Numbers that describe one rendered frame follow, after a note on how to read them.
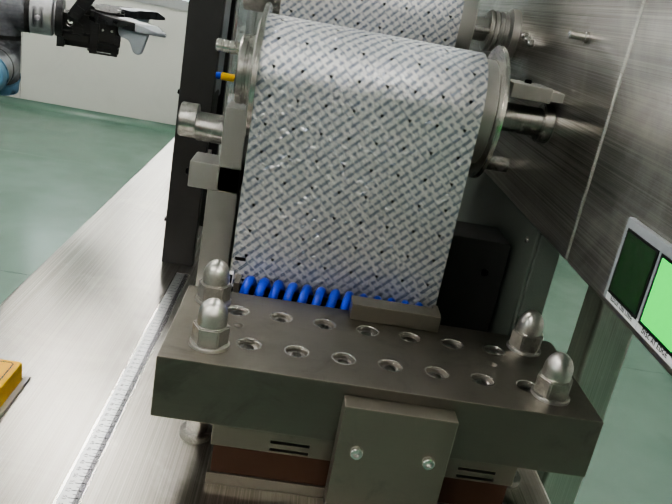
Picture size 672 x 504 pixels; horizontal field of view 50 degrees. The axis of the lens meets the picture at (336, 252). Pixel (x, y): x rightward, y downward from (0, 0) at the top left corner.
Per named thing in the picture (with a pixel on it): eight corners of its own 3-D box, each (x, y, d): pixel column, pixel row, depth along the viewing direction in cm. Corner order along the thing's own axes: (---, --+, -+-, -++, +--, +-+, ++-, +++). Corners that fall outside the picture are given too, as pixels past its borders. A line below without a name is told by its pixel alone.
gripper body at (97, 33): (122, 48, 144) (57, 38, 140) (125, 4, 140) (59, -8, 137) (120, 58, 137) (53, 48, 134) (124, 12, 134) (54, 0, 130)
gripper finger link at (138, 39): (163, 60, 136) (123, 47, 138) (167, 29, 133) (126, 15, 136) (153, 62, 133) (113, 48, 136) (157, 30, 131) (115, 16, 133)
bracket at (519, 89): (499, 91, 83) (503, 73, 82) (548, 100, 83) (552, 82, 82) (510, 97, 78) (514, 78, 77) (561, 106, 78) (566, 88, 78)
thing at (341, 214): (228, 284, 81) (251, 121, 75) (432, 316, 83) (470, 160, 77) (228, 285, 81) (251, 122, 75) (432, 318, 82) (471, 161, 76)
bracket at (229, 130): (173, 325, 96) (199, 94, 86) (221, 332, 96) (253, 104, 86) (165, 342, 91) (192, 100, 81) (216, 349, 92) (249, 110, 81)
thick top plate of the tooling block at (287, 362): (183, 334, 79) (189, 284, 77) (536, 388, 82) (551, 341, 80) (149, 415, 64) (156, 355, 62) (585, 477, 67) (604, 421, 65)
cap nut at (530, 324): (502, 338, 78) (513, 300, 77) (535, 343, 78) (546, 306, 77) (510, 354, 75) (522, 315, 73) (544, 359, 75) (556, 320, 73)
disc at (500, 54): (456, 161, 90) (485, 41, 86) (460, 162, 90) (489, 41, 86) (480, 192, 76) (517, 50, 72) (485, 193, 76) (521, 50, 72)
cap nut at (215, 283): (198, 290, 76) (203, 250, 74) (233, 296, 76) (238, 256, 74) (192, 304, 72) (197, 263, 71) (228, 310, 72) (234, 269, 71)
